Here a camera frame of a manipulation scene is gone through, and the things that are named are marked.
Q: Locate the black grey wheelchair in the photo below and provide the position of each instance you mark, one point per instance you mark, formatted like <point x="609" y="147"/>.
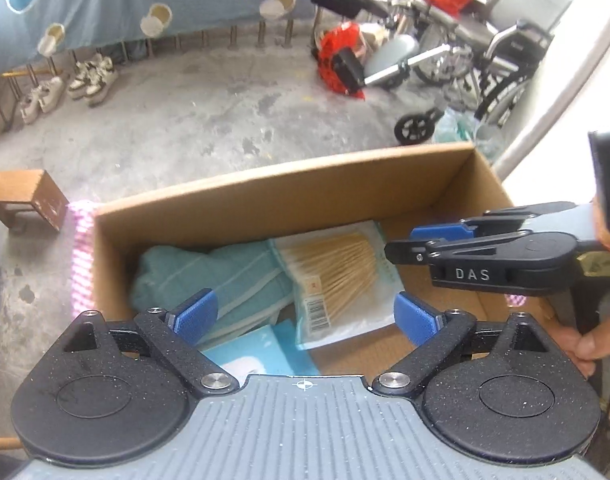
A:
<point x="515" y="45"/>

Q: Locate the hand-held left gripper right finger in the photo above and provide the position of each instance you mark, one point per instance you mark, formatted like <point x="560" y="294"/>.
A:
<point x="415" y="317"/>

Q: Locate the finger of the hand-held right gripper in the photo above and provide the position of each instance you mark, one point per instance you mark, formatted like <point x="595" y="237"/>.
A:
<point x="435" y="250"/>
<point x="437" y="232"/>

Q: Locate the blue blanket with circles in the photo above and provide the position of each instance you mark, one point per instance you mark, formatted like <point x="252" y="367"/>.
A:
<point x="135" y="0"/>

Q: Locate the teal towel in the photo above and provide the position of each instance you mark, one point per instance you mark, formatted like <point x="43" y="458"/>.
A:
<point x="210" y="270"/>

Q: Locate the white slipper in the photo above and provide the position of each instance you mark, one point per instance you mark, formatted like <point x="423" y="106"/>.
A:
<point x="277" y="4"/>
<point x="51" y="40"/>
<point x="156" y="20"/>

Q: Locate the grey seat wheelchair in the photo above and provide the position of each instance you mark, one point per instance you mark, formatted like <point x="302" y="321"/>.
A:
<point x="390" y="55"/>

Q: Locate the wooden stool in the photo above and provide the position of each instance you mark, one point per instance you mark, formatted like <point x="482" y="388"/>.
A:
<point x="20" y="190"/>

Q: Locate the brown cardboard box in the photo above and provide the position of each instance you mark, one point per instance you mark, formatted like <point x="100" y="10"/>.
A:
<point x="285" y="195"/>

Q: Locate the cotton swab packet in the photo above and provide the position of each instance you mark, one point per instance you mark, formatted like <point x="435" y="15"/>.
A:
<point x="335" y="270"/>

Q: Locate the light blue bandage box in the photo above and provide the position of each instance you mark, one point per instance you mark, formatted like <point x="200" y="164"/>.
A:
<point x="275" y="350"/>

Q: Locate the white curtain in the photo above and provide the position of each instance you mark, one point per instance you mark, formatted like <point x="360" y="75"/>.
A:
<point x="560" y="150"/>

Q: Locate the person's right hand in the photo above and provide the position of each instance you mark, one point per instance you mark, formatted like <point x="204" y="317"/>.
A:
<point x="602" y="345"/>

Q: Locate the white black sneaker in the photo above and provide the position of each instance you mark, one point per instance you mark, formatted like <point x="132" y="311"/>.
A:
<point x="80" y="80"/>
<point x="104" y="82"/>

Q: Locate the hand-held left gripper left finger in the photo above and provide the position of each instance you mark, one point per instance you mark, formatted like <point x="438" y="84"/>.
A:
<point x="197" y="315"/>

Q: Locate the green plastic bag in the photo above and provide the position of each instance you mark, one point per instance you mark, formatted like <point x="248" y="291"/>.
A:
<point x="460" y="127"/>

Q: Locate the red white checkered tablecloth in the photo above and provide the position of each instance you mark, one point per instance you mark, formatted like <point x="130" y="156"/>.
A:
<point x="82" y="250"/>

